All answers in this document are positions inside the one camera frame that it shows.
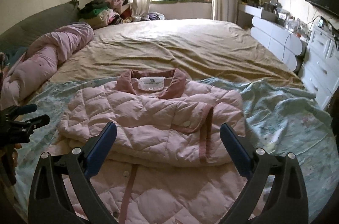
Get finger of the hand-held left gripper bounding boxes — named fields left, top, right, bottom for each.
left=3, top=104, right=38, bottom=116
left=12, top=114, right=51, bottom=132

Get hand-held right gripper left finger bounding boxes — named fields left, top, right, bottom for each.
left=28, top=121, right=118, bottom=224

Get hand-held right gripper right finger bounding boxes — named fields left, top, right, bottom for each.
left=220, top=123, right=309, bottom=224

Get pink quilted jacket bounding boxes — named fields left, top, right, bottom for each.
left=57, top=68, right=265, bottom=224

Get pile of mixed clothes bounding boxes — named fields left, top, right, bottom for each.
left=79, top=0, right=166, bottom=27

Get person's left hand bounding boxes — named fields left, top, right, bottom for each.
left=8, top=143, right=22, bottom=169

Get teal cartoon printed sheet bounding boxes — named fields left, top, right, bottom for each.
left=13, top=76, right=337, bottom=224

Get pink rolled duvet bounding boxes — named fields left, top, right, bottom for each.
left=0, top=23, right=94, bottom=108

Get grey padded headboard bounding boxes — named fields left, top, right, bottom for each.
left=0, top=0, right=80, bottom=42

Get white dressing table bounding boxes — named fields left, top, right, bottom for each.
left=237, top=3, right=305, bottom=72

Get bed with tan sheet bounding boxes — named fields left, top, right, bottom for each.
left=0, top=19, right=337, bottom=224

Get white chest of drawers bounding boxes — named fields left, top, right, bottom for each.
left=300, top=24, right=339, bottom=108

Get cluster of toiletry bottles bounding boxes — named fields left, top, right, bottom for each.
left=275, top=8, right=310, bottom=38

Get black cables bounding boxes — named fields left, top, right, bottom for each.
left=315, top=15, right=339, bottom=51

